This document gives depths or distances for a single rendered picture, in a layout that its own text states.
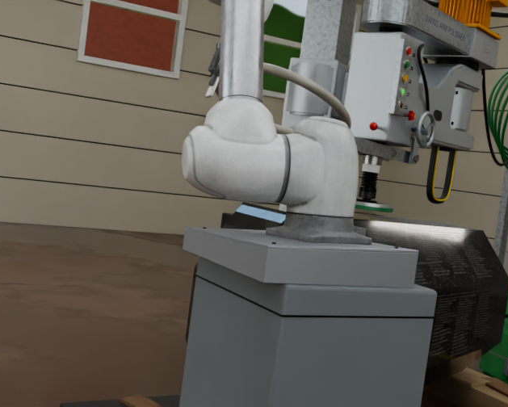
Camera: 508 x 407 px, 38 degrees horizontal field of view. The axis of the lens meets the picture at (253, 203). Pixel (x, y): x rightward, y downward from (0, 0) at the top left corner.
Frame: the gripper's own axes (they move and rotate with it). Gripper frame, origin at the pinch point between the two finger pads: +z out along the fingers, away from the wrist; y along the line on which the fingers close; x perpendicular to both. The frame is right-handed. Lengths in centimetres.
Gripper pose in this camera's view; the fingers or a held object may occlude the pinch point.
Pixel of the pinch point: (218, 91)
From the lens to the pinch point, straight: 229.4
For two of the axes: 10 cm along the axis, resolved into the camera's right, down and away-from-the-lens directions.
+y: 7.0, 4.4, 5.6
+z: -3.6, 9.0, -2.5
